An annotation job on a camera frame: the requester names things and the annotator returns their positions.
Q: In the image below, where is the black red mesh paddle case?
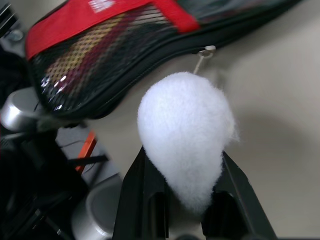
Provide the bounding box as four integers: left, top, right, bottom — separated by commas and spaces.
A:
24, 0, 310, 121

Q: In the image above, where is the orange strap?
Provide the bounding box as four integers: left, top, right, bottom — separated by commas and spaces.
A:
74, 129, 98, 174

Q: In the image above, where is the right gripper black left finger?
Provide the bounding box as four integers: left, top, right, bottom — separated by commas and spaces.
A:
111, 144, 171, 240

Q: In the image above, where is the white plush zipper charm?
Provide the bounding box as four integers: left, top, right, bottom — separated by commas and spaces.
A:
136, 53, 242, 218

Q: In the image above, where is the silver robot lower body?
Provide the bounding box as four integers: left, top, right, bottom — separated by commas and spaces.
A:
0, 88, 126, 240

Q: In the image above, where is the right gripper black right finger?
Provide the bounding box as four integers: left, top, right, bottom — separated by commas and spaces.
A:
201, 149, 279, 240

